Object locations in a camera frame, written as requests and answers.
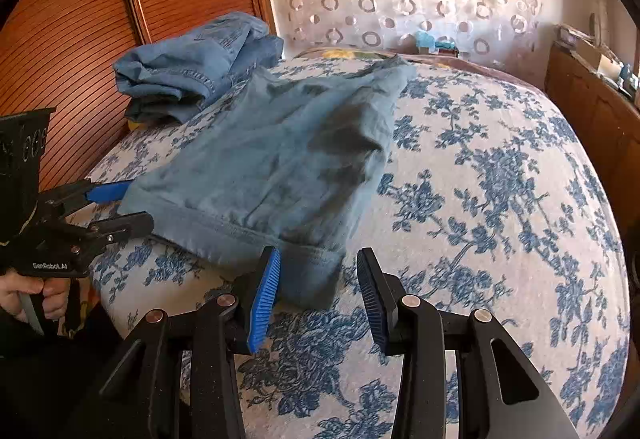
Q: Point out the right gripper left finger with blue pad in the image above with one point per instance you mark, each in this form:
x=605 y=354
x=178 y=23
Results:
x=232 y=324

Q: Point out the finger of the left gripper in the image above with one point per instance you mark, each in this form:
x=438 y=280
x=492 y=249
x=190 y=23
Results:
x=119 y=229
x=69 y=198

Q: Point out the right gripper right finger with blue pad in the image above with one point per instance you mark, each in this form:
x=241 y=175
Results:
x=405 y=325

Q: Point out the teal grey pants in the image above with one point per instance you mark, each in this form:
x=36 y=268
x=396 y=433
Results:
x=292 y=165

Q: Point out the folded blue denim jeans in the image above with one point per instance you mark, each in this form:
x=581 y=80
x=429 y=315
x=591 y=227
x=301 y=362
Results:
x=177 y=78

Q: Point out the wooden louvred wardrobe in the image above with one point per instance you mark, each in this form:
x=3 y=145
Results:
x=59 y=54

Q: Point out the colourful flower blanket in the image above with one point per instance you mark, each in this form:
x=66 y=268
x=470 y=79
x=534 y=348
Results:
x=437 y=60

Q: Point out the blue items on headboard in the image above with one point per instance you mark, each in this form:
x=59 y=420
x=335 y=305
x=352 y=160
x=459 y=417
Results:
x=421 y=42

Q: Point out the wooden side cabinet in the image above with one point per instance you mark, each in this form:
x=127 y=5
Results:
x=607 y=124

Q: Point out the clutter on side cabinet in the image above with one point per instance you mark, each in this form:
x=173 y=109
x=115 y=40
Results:
x=599 y=60

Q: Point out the black camera mount box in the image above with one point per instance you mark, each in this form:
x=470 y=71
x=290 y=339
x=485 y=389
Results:
x=23 y=142

